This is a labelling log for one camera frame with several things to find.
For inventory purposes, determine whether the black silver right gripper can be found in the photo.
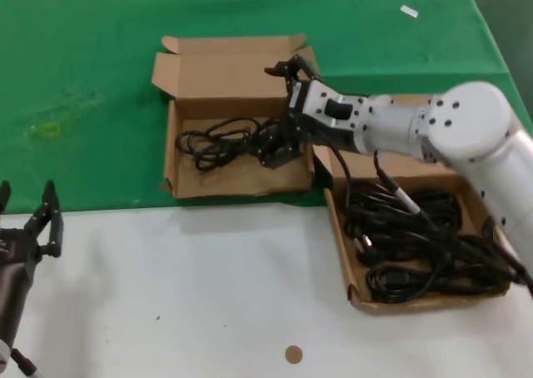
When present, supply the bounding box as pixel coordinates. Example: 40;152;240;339
257;54;370;171

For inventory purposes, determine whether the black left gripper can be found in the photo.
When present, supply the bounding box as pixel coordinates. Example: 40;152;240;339
0;180;64;341

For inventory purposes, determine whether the black power cable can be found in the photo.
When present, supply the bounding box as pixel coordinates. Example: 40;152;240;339
343;182;464;233
349;227;459;271
174;117;292;172
366;236;511;305

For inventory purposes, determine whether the torn-edged open cardboard box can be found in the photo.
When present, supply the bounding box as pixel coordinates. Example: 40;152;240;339
150;33;321;199

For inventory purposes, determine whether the open brown cardboard box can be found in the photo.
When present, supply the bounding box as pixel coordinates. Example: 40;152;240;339
307;94;512;312

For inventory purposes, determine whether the green table cloth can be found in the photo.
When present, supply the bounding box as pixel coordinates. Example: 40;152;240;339
0;0;533;215

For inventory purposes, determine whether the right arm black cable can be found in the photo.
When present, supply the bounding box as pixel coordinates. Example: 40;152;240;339
331;144;533;296

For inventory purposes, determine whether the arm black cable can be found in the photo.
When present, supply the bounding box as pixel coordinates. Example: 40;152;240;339
331;144;533;296
10;347;41;378

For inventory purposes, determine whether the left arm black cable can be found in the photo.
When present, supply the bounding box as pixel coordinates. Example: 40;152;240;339
10;347;41;378

